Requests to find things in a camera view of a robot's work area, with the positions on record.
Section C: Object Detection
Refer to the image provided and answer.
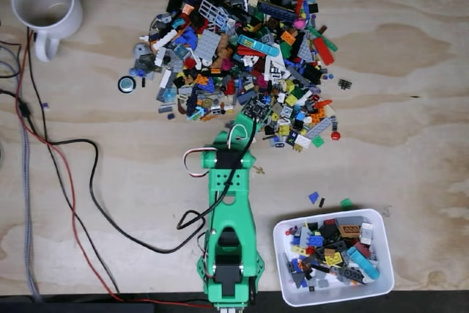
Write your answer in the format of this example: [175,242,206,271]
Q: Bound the white Lego tile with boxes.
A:
[293,133,312,150]

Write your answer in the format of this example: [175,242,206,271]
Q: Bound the light blue long Lego piece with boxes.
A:
[237,34,280,58]

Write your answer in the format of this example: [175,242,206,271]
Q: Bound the grey narrow Lego plate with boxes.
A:
[306,117,333,141]

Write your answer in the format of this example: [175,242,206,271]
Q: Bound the grey square Lego plate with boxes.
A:
[193,29,223,61]

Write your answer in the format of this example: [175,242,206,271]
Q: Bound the red Lego plate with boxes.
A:
[312,36,336,67]

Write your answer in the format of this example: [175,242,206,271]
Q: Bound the dark blue long Lego plate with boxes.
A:
[257,0,298,23]

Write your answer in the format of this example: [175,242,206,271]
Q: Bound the grey Lego window grille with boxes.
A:
[198,0,227,25]

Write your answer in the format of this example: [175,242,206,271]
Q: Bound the grey Lego wheel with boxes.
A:
[132,42,152,61]

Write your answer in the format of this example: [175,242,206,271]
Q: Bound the round black silver Lego dish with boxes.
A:
[117,75,137,94]

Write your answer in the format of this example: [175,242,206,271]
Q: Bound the black Lego slope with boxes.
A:
[317,223,344,240]

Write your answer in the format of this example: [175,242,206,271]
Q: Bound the brown Lego brick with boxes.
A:
[339,224,363,239]

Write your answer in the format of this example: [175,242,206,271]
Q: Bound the light grey Lego brick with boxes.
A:
[359,222,374,246]

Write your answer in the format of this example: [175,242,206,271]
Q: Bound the yellow Lego piece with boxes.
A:
[324,253,345,267]

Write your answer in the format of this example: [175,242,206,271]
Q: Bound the dark red Lego piece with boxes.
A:
[352,241,372,257]

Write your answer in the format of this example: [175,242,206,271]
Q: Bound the teal Lego brick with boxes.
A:
[346,246,381,283]

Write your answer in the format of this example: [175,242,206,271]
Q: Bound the dark grey Lego plate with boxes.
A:
[339,265,369,281]

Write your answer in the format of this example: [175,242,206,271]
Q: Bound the white plastic bin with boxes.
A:
[272,208,396,308]

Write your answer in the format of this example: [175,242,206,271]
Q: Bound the white ceramic mug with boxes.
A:
[10,0,84,63]

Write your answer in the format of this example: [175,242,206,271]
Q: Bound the white red servo cable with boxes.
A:
[182,147,221,180]

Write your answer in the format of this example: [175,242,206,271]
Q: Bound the thick black cable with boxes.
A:
[0,87,235,254]

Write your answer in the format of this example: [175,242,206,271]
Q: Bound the thin red cable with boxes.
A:
[14,28,215,309]

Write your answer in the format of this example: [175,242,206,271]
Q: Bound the thin black cable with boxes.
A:
[26,29,121,295]

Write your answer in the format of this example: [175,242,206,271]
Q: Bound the grey braided cable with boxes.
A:
[0,43,42,303]

